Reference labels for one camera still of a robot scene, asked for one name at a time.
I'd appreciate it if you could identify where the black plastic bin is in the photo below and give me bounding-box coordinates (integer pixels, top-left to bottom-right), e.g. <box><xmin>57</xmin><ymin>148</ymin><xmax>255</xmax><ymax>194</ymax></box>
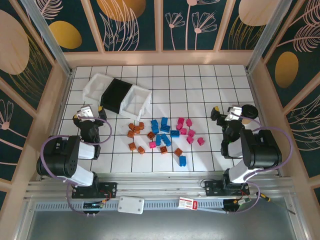
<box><xmin>99</xmin><ymin>78</ymin><xmax>133</xmax><ymax>115</ymax></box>

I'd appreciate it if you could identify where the white plastic bin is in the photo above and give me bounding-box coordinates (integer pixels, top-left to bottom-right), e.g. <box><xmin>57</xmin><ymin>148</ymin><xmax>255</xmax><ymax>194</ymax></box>
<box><xmin>83</xmin><ymin>72</ymin><xmax>114</xmax><ymax>106</ymax></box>
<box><xmin>119</xmin><ymin>84</ymin><xmax>153</xmax><ymax>122</ymax></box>

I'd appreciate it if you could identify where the paper coffee cup black lid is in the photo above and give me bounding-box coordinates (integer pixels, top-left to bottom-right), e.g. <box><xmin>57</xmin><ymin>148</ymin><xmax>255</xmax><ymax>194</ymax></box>
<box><xmin>241</xmin><ymin>104</ymin><xmax>258</xmax><ymax>125</ymax></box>

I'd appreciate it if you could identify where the yellow black screwdriver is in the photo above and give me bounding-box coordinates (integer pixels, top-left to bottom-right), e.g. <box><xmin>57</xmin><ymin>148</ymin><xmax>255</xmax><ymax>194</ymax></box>
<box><xmin>256</xmin><ymin>191</ymin><xmax>297</xmax><ymax>215</ymax></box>

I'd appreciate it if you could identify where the white plastic box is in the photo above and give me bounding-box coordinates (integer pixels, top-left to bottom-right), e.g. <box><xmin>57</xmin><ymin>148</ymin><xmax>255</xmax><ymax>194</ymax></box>
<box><xmin>117</xmin><ymin>195</ymin><xmax>145</xmax><ymax>215</ymax></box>

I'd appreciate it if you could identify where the red and white card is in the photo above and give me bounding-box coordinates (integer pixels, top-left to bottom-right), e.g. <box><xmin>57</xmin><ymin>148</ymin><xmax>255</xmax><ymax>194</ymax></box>
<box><xmin>178</xmin><ymin>196</ymin><xmax>198</xmax><ymax>211</ymax></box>

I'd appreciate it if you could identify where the grey metal tray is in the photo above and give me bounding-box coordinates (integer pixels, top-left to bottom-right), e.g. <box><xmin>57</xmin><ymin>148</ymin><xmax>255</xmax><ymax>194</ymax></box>
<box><xmin>14</xmin><ymin>197</ymin><xmax>308</xmax><ymax>240</ymax></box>

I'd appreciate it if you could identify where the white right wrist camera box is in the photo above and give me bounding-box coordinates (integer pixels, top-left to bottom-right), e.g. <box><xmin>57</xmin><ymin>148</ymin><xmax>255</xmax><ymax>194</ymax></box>
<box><xmin>224</xmin><ymin>106</ymin><xmax>243</xmax><ymax>123</ymax></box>

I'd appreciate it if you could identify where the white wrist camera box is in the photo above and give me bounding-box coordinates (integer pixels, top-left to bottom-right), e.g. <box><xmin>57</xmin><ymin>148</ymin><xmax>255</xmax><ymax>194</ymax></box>
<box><xmin>80</xmin><ymin>105</ymin><xmax>95</xmax><ymax>118</ymax></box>
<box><xmin>224</xmin><ymin>106</ymin><xmax>243</xmax><ymax>123</ymax></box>

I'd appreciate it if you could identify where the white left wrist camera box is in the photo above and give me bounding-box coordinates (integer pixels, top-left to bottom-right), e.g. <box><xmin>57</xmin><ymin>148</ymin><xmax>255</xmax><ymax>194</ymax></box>
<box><xmin>80</xmin><ymin>105</ymin><xmax>95</xmax><ymax>118</ymax></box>

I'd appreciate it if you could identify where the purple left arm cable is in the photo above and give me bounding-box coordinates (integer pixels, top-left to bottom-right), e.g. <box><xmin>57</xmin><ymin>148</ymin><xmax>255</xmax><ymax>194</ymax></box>
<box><xmin>41</xmin><ymin>117</ymin><xmax>113</xmax><ymax>217</ymax></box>

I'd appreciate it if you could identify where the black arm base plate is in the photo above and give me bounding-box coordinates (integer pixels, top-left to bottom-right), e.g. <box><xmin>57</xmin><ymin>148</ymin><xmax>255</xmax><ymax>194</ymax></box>
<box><xmin>204</xmin><ymin>179</ymin><xmax>251</xmax><ymax>198</ymax></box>
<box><xmin>71</xmin><ymin>181</ymin><xmax>118</xmax><ymax>200</ymax></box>

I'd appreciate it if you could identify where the aluminium frame post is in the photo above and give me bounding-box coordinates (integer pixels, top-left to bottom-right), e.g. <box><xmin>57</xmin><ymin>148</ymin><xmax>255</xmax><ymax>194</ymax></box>
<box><xmin>19</xmin><ymin>0</ymin><xmax>75</xmax><ymax>76</ymax></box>
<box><xmin>246</xmin><ymin>0</ymin><xmax>294</xmax><ymax>73</ymax></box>

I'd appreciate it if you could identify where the aluminium mounting rail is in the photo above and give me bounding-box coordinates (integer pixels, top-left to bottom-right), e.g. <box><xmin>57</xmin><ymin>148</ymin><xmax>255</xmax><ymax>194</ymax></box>
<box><xmin>24</xmin><ymin>172</ymin><xmax>295</xmax><ymax>201</ymax></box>

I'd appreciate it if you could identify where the grey slotted cable duct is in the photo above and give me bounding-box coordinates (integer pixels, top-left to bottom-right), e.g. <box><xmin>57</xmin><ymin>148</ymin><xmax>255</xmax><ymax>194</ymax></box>
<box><xmin>34</xmin><ymin>199</ymin><xmax>226</xmax><ymax>211</ymax></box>

